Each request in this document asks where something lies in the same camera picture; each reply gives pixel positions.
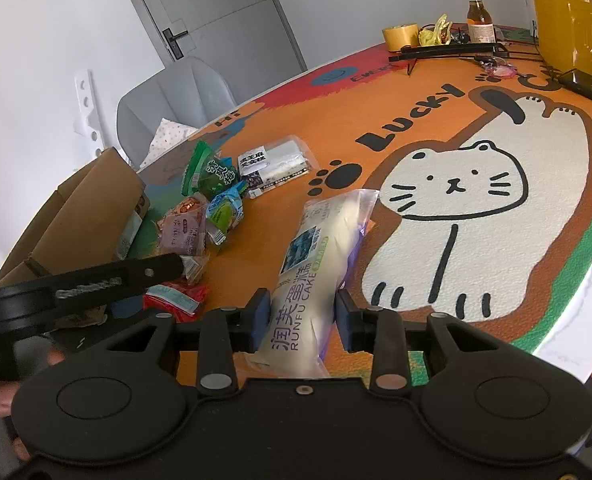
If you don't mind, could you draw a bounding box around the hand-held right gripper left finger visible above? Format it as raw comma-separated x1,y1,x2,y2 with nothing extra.
92,287,271,395

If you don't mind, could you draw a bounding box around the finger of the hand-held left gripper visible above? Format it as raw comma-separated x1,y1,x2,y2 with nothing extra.
50,253,185,312

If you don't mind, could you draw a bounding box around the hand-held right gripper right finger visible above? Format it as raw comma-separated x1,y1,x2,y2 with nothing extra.
335,289,516,394

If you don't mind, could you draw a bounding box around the red snack packet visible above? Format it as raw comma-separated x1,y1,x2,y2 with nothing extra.
142,281,211,324

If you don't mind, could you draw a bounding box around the small clear snack packet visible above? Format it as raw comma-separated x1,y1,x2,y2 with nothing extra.
178,254,211,284

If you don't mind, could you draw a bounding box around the pink snack packet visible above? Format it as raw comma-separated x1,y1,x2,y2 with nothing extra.
157,196,211,262

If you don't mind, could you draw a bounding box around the brown cardboard box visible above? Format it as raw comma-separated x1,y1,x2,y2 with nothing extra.
0,147,151,292

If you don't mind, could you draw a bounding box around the teal green wafer packet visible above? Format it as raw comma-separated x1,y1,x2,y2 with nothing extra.
205,182,247,247

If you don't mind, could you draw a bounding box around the green candy packet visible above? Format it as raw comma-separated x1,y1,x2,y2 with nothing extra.
182,141,237,197

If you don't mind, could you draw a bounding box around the black and white snack packet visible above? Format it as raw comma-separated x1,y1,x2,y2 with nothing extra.
237,135,313,199

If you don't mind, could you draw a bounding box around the dotted white cloth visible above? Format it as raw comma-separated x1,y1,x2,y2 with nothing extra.
141,117,197,169

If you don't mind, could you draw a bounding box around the grey chair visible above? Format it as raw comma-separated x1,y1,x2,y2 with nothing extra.
116,57,237,171

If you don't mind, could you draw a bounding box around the colourful cat printed mat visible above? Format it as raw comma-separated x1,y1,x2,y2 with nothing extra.
136,25,592,386

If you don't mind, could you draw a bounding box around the grey door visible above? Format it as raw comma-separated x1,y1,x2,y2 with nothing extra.
113,0,309,75

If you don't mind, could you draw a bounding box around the yellow tape roll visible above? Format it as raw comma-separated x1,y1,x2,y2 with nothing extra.
382,24,420,53

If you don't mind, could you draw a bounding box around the yellow plastic bag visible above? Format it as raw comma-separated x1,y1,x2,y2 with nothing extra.
418,14,454,46

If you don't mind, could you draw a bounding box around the glass bottle with amber liquid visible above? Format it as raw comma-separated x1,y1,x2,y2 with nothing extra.
463,0,498,45

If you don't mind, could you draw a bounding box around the black flat device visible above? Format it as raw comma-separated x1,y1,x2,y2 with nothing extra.
558,67,592,111

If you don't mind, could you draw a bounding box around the yellow drink bottle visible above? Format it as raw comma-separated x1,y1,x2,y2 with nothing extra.
526,0,592,77

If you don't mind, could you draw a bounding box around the white perforated bracket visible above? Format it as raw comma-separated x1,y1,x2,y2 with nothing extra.
73,67,108,162

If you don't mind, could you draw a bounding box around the black door handle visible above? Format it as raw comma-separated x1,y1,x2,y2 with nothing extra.
162,20,189,64

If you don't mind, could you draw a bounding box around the black wire rack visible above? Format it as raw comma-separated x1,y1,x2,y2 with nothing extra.
388,24,549,77

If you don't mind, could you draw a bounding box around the pink keychain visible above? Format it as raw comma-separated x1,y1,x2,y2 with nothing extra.
476,57,519,82

